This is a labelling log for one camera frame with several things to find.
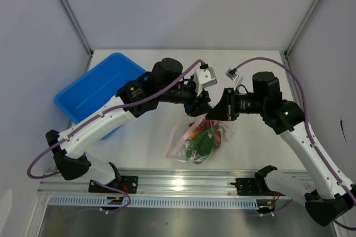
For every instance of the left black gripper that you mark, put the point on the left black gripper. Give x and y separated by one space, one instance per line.
202 107

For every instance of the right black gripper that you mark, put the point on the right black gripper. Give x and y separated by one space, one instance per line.
223 110

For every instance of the clear pink-dotted zip bag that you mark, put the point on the clear pink-dotted zip bag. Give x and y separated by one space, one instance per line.
179 139

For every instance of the green toy cucumber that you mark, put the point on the green toy cucumber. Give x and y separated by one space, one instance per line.
199 154

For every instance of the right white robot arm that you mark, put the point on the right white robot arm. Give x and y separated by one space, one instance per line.
331 193

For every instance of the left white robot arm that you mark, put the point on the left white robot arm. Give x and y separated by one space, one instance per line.
164 83

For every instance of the blue plastic bin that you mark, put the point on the blue plastic bin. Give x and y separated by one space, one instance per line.
91 91

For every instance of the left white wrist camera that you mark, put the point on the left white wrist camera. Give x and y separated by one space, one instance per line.
204 78

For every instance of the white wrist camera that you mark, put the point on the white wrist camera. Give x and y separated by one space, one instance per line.
235 76
204 78

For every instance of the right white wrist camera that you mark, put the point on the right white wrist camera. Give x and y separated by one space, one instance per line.
235 76

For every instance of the aluminium mounting rail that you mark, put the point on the aluminium mounting rail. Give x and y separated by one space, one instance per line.
158 183

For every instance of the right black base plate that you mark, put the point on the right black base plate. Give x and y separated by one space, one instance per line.
247 186

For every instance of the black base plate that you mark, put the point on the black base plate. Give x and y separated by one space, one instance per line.
247 186
128 184

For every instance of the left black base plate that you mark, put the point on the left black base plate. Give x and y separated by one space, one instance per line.
128 184

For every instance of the white slotted cable duct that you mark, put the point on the white slotted cable duct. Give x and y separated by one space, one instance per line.
156 202

